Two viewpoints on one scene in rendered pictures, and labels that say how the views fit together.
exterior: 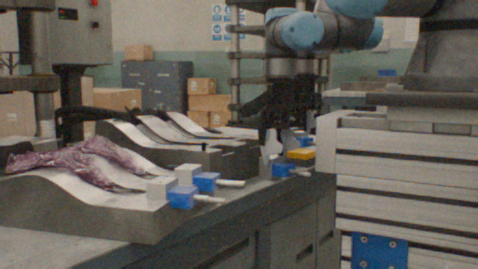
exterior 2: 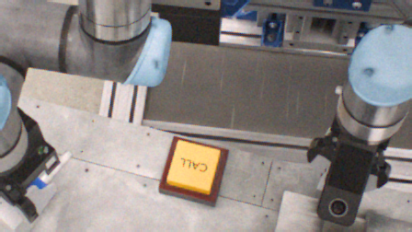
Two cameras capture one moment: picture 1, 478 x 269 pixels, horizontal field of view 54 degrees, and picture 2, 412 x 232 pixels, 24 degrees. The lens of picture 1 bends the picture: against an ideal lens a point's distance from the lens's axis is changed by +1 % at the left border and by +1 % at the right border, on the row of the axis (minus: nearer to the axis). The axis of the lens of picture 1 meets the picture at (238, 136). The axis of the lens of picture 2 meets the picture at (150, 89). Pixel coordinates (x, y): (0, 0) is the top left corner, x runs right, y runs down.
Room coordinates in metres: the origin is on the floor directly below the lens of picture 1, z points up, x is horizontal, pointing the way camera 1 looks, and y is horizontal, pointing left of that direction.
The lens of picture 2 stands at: (1.43, 0.23, 2.10)
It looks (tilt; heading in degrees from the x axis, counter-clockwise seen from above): 67 degrees down; 257
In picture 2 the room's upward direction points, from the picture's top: 6 degrees counter-clockwise
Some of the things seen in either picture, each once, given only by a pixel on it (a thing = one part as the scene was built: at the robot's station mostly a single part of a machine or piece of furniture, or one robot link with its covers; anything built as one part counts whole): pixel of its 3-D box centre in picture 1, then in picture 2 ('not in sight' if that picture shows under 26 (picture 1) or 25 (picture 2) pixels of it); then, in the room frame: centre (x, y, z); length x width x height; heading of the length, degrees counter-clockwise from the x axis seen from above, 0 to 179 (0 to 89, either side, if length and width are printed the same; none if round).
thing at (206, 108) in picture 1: (213, 102); not in sight; (7.99, 0.44, 0.42); 0.86 x 0.33 x 0.83; 67
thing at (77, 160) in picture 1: (72, 157); not in sight; (0.90, 0.32, 0.90); 0.26 x 0.18 x 0.08; 72
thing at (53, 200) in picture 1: (69, 178); not in sight; (0.89, 0.33, 0.86); 0.50 x 0.26 x 0.11; 72
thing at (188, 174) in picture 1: (211, 182); not in sight; (0.87, 0.05, 0.86); 0.13 x 0.05 x 0.05; 72
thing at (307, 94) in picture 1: (304, 92); (9, 156); (1.51, -0.21, 0.99); 0.09 x 0.08 x 0.12; 30
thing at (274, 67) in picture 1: (282, 68); (370, 104); (1.10, -0.10, 1.07); 0.08 x 0.08 x 0.05
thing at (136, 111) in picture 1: (167, 125); not in sight; (1.22, 0.19, 0.92); 0.35 x 0.16 x 0.09; 55
